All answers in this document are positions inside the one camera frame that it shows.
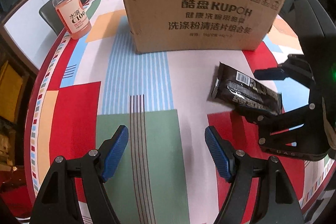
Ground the black snack packet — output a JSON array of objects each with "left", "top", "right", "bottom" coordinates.
[{"left": 211, "top": 63, "right": 282, "bottom": 115}]

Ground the colourful patchwork tablecloth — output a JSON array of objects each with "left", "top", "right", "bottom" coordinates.
[{"left": 24, "top": 0, "right": 334, "bottom": 224}]

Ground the brown cardboard box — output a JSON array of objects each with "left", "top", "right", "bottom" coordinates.
[{"left": 123, "top": 0, "right": 285, "bottom": 53}]

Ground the grey chair left side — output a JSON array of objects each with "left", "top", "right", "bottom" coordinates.
[{"left": 39, "top": 0, "right": 91, "bottom": 39}]

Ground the pink drink bottle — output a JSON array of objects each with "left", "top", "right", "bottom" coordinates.
[{"left": 52, "top": 0, "right": 91, "bottom": 40}]

